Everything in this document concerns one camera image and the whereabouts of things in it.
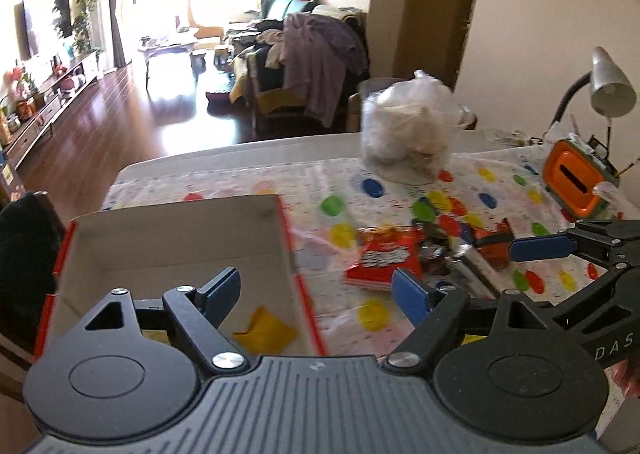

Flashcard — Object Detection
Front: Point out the clear plastic tub with bag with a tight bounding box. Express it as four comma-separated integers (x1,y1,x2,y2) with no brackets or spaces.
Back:
359,70,473,185

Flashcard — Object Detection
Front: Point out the black white striped packet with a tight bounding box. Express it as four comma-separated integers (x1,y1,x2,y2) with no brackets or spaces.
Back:
449,256,500,300

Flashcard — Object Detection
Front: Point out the wall television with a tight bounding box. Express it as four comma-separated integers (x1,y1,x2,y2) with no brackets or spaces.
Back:
14,0,73,61

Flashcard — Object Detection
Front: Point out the black jacket on chair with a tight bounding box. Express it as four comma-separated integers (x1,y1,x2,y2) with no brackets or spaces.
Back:
0,192,66,353

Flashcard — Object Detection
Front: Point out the black snack packet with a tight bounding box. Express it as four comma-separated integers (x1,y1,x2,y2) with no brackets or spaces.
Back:
418,226,472,278

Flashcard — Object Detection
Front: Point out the colourful dotted tablecloth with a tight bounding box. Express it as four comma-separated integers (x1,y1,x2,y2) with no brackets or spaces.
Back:
102,143,640,440

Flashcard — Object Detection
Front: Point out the sofa with clothes pile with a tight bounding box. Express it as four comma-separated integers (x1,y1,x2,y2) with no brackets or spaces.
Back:
230,0,370,131

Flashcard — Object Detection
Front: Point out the red cardboard box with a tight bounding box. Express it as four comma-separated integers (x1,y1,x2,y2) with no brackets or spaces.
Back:
37,195,326,356

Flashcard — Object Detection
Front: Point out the grey desk lamp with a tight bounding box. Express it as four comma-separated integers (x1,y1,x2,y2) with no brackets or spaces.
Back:
542,47,637,145

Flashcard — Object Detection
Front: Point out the red snack packet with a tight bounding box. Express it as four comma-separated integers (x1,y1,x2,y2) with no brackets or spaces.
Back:
344,226,424,292

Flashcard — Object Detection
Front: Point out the long tv cabinet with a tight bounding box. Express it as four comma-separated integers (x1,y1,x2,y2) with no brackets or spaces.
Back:
3,50,99,168

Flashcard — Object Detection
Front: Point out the green potted plant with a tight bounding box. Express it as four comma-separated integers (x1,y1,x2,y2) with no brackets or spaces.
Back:
72,0,98,54

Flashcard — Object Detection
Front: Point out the dark orange snack packet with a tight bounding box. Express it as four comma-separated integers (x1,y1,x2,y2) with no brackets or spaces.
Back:
472,218,514,271

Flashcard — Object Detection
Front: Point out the white standing air conditioner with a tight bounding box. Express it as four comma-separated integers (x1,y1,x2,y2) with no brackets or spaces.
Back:
89,0,115,73

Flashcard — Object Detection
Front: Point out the coffee table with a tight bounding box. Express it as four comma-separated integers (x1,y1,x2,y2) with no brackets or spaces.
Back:
138,32,198,88

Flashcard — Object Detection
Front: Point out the small yellow snack packet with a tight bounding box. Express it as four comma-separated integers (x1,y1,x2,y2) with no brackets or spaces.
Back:
232,306,298,356

